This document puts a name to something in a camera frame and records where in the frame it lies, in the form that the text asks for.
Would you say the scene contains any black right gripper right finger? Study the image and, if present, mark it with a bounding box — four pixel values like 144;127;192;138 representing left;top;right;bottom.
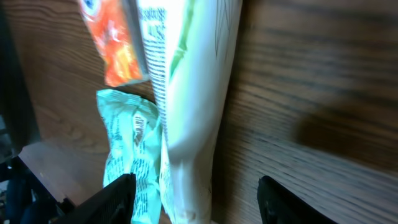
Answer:
257;175;336;224

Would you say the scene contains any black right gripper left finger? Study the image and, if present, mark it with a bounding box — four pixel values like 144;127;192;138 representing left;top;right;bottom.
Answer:
55;173;136;224

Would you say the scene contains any teal tissue pack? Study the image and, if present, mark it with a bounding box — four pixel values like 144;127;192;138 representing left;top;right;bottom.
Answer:
96;89;162;223

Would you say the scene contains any white tube with gold cap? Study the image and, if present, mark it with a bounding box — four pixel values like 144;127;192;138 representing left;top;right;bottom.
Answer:
137;0;243;223

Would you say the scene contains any orange tissue pack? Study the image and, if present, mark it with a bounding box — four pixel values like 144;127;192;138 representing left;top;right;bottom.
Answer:
78;0;149;87

